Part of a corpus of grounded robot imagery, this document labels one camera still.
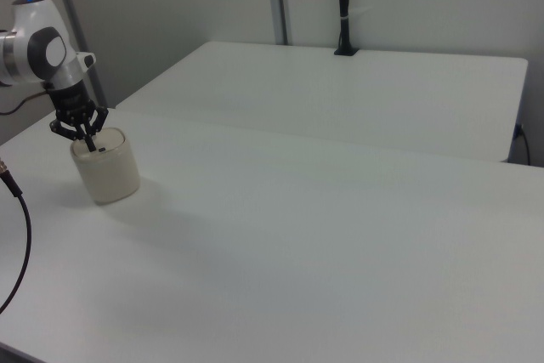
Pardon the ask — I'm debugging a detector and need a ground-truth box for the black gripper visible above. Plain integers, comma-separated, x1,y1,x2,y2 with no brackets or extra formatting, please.
43,79,111,154

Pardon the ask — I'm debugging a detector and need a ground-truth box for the beige trash bin with lid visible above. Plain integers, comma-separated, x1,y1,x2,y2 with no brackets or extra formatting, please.
69,126,142,207

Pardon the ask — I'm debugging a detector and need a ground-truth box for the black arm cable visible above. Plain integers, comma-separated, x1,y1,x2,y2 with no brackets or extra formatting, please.
0,89,50,117

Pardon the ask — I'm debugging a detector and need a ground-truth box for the black cable with metal connector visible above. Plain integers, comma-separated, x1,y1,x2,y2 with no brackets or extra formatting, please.
0,157,34,315

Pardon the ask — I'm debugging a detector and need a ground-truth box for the black camera pole with base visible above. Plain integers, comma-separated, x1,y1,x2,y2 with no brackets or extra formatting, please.
332,0,360,58

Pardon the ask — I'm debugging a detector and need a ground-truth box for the black cable beside table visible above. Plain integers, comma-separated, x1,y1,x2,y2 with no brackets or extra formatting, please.
513,123,533,167

